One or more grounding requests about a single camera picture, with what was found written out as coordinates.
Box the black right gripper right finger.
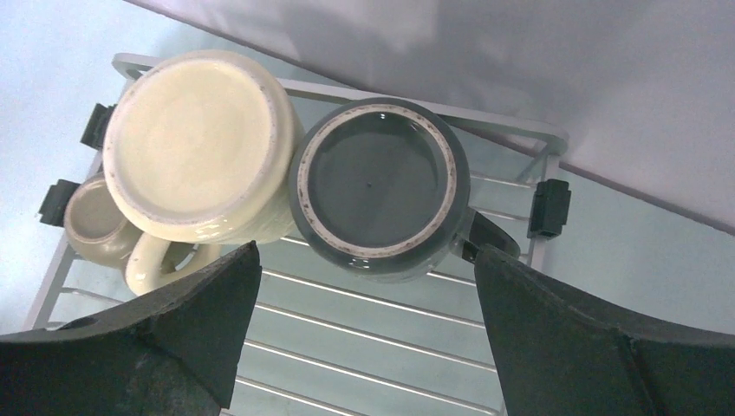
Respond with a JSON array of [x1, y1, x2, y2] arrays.
[[474, 246, 734, 415]]

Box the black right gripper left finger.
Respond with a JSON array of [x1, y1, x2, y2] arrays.
[[1, 242, 262, 415]]

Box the cream beige mug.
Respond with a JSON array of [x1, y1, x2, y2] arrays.
[[102, 49, 304, 296]]

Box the dark grey mug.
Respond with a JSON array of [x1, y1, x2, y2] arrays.
[[289, 98, 521, 283]]

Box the clear acrylic dish rack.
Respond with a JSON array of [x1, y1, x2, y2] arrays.
[[23, 52, 573, 416]]

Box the small beige cup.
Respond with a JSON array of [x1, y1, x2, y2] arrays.
[[63, 172, 142, 270]]

